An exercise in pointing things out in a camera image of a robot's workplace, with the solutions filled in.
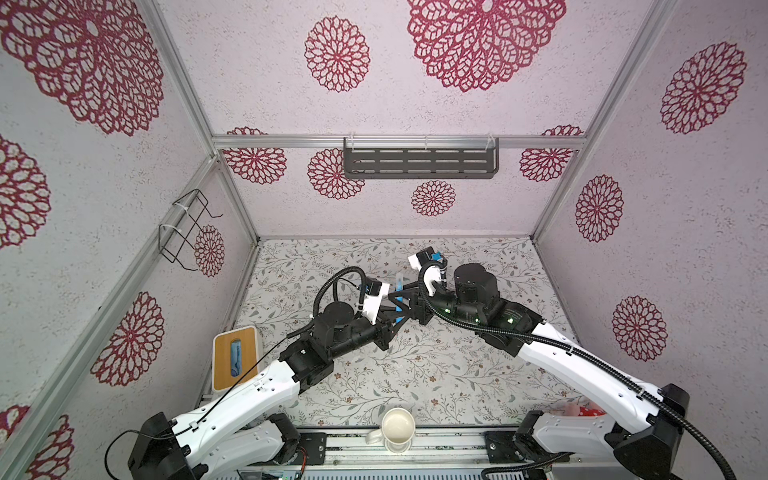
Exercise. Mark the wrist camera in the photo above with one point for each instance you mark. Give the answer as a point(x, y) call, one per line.
point(432, 266)
point(375, 292)

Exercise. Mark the black wire wall rack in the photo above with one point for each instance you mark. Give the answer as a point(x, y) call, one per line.
point(173, 237)

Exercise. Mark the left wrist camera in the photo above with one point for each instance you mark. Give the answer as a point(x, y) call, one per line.
point(375, 292)

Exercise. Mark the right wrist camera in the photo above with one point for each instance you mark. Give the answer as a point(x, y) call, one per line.
point(432, 266)

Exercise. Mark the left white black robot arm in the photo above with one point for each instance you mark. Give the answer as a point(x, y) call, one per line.
point(244, 425)

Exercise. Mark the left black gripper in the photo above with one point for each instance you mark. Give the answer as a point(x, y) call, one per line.
point(384, 332)

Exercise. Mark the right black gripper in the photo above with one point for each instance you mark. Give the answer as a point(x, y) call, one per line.
point(420, 307)

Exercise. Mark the dark grey wall shelf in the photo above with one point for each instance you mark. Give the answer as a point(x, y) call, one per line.
point(425, 163)

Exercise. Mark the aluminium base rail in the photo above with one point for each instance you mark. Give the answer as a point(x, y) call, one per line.
point(434, 453)

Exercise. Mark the blue marker pen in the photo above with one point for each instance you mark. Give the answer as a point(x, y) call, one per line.
point(399, 305)

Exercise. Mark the pink plush toy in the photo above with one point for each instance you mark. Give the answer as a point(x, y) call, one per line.
point(590, 409)

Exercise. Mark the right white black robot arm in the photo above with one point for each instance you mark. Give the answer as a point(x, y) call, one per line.
point(646, 423)

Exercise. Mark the white ceramic mug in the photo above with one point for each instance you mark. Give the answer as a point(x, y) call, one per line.
point(396, 432)

